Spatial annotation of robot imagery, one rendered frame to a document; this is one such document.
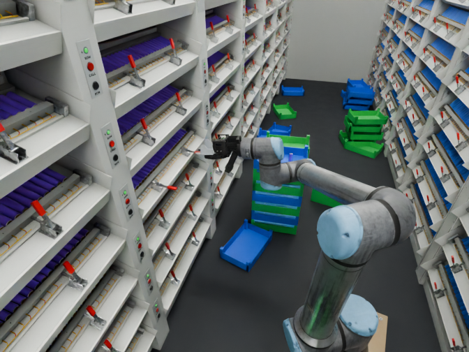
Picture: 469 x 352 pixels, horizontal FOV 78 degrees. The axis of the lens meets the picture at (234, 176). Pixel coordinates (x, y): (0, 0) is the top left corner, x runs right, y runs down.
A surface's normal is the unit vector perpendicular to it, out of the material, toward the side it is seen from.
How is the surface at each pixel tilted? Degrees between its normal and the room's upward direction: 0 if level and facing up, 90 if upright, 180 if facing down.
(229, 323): 0
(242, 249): 0
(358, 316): 4
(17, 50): 111
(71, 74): 90
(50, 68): 90
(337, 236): 84
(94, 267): 21
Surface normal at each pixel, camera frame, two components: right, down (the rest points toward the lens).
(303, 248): 0.00, -0.82
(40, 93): -0.27, 0.55
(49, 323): 0.34, -0.71
